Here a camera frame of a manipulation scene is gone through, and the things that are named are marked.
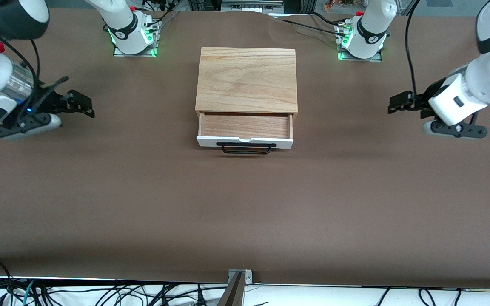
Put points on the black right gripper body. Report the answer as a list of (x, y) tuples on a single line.
[(48, 103)]

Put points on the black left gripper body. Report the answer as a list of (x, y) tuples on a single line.
[(422, 101)]

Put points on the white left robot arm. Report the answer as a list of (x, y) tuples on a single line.
[(483, 76)]

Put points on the wooden drawer cabinet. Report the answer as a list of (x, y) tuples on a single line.
[(247, 80)]

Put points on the brown table cover sheet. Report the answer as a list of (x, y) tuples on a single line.
[(245, 204)]

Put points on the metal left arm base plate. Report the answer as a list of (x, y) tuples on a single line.
[(357, 57)]

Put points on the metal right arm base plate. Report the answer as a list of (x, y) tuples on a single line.
[(134, 52)]

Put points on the aluminium frame rail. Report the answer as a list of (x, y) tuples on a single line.
[(251, 6)]

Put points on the metal table edge bracket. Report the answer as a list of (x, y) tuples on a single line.
[(240, 276)]

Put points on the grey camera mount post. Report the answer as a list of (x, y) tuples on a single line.
[(232, 293)]

